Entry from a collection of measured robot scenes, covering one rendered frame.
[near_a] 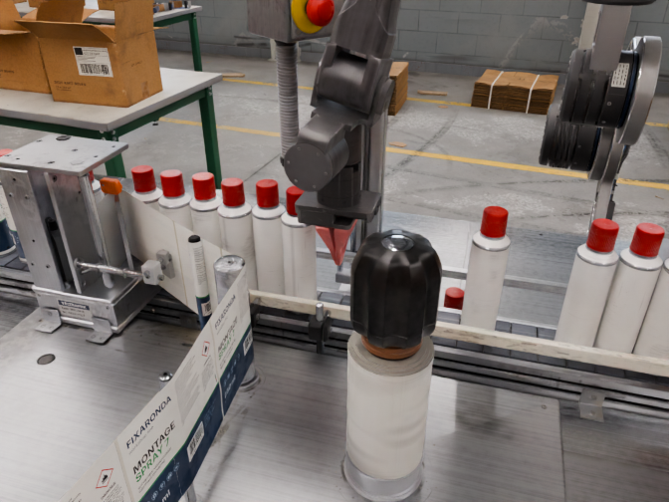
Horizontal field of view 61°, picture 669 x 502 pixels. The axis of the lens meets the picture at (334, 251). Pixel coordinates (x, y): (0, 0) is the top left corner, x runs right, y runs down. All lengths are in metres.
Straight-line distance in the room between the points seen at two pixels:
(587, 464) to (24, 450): 0.69
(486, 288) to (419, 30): 5.54
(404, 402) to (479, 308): 0.31
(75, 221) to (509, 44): 5.54
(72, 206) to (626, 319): 0.77
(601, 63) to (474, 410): 0.70
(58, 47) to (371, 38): 1.96
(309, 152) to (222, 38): 6.60
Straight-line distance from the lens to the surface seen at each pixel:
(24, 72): 2.78
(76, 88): 2.52
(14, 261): 1.19
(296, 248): 0.84
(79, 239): 0.89
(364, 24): 0.65
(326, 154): 0.61
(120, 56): 2.37
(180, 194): 0.91
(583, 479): 0.81
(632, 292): 0.83
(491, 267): 0.80
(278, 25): 0.77
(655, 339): 0.87
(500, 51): 6.16
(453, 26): 6.19
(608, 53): 1.19
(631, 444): 0.87
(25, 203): 0.88
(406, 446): 0.61
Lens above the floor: 1.43
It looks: 31 degrees down
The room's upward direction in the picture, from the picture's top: straight up
